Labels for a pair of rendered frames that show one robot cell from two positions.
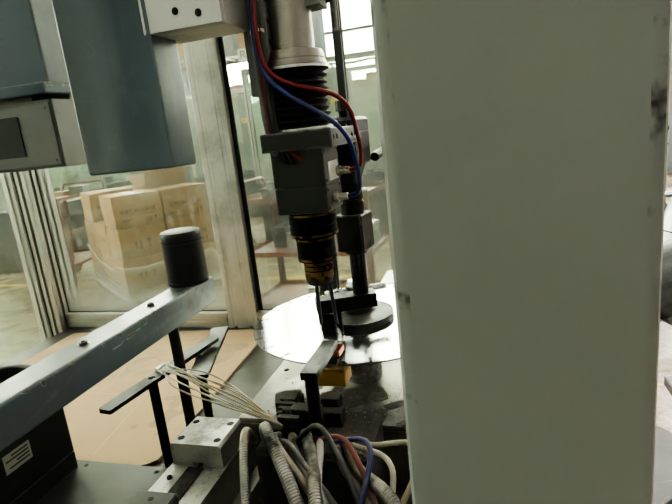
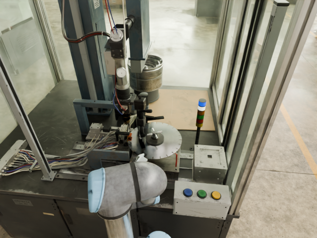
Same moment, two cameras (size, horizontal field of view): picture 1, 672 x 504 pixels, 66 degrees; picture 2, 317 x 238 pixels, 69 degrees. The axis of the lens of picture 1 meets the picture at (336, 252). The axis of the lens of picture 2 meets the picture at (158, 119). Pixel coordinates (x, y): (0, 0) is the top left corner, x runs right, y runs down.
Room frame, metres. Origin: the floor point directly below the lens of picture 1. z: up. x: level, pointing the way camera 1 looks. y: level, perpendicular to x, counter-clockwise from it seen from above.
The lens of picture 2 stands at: (0.61, -1.04, 1.91)
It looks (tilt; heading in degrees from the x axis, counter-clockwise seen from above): 38 degrees down; 80
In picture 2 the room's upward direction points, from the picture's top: straight up
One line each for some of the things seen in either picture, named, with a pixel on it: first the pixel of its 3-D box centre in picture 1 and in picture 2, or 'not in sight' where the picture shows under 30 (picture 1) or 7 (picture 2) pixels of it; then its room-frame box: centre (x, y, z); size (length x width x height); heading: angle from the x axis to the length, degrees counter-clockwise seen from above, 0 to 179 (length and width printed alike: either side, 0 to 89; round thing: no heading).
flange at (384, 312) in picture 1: (357, 309); (154, 137); (0.76, -0.02, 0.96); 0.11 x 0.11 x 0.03
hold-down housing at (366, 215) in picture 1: (349, 178); (140, 110); (0.68, -0.03, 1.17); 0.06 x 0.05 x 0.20; 154
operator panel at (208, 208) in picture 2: not in sight; (200, 199); (0.94, -0.40, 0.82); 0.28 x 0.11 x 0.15; 163
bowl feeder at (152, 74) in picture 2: not in sight; (145, 80); (0.81, 0.77, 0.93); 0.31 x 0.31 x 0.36
